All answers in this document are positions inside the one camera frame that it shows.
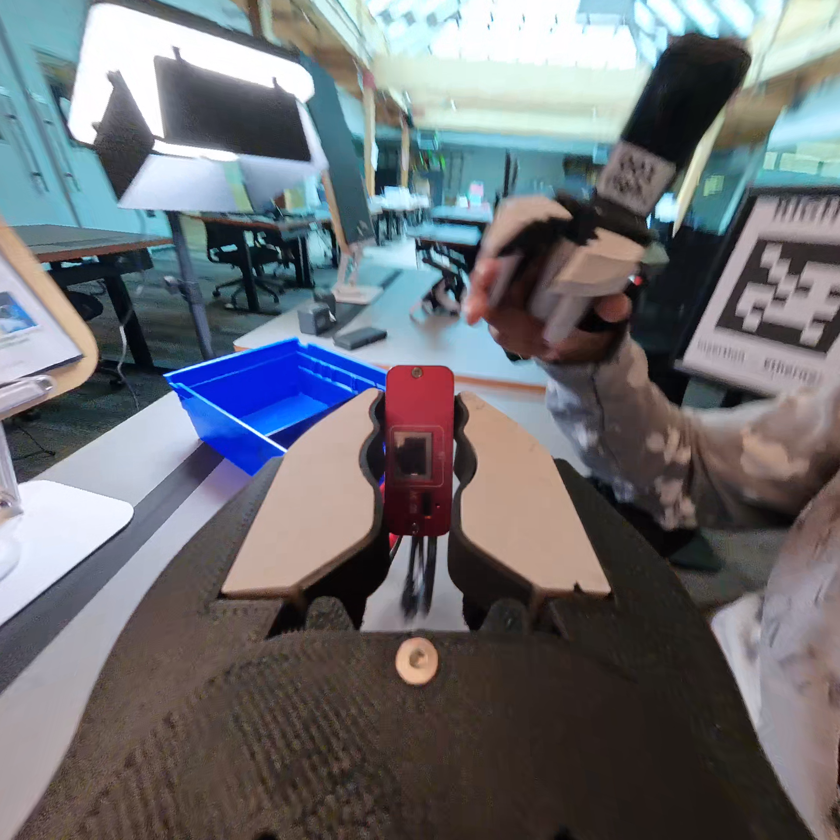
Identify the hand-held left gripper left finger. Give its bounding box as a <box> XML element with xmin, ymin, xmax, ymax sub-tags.
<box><xmin>222</xmin><ymin>388</ymin><xmax>387</xmax><ymax>600</ymax></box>

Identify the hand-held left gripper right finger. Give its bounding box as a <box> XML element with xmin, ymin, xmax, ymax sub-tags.
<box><xmin>449</xmin><ymin>391</ymin><xmax>613</xmax><ymax>600</ymax></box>

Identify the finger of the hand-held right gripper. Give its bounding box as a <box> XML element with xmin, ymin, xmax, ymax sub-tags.
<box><xmin>491</xmin><ymin>195</ymin><xmax>574</xmax><ymax>258</ymax></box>
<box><xmin>486</xmin><ymin>253</ymin><xmax>526</xmax><ymax>310</ymax></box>

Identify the black ethernet cable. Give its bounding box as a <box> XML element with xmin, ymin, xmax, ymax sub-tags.
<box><xmin>399</xmin><ymin>535</ymin><xmax>439</xmax><ymax>621</ymax></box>

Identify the blue plastic bin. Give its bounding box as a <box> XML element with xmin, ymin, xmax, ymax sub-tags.
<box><xmin>163</xmin><ymin>337</ymin><xmax>388</xmax><ymax>477</ymax></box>

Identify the red ethernet splitter box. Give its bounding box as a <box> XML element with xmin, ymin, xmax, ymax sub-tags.
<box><xmin>384</xmin><ymin>365</ymin><xmax>456</xmax><ymax>536</ymax></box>

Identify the person's right hand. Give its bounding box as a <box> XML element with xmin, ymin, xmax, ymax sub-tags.
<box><xmin>464</xmin><ymin>255</ymin><xmax>634</xmax><ymax>366</ymax></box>

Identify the black white headset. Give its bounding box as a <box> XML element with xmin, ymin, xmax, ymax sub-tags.
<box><xmin>409</xmin><ymin>281</ymin><xmax>468</xmax><ymax>324</ymax></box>

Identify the light wooden tablet stand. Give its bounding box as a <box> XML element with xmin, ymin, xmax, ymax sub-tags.
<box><xmin>330</xmin><ymin>248</ymin><xmax>385</xmax><ymax>304</ymax></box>

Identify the grey power adapter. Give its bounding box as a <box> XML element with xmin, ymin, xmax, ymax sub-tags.
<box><xmin>297</xmin><ymin>301</ymin><xmax>337</xmax><ymax>337</ymax></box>

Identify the black framed marker sign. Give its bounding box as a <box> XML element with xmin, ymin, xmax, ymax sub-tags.
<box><xmin>675</xmin><ymin>186</ymin><xmax>840</xmax><ymax>399</ymax></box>

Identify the white stand base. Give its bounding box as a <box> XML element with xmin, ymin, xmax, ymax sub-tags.
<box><xmin>0</xmin><ymin>420</ymin><xmax>135</xmax><ymax>626</ymax></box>

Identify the grey light stand pole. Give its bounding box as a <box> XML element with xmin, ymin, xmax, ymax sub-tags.
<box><xmin>163</xmin><ymin>210</ymin><xmax>218</xmax><ymax>360</ymax></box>

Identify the studio light panel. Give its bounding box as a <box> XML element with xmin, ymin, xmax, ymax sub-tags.
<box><xmin>67</xmin><ymin>3</ymin><xmax>329</xmax><ymax>215</ymax></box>

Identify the wooden top desk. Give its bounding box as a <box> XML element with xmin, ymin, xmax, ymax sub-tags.
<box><xmin>12</xmin><ymin>223</ymin><xmax>173</xmax><ymax>370</ymax></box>

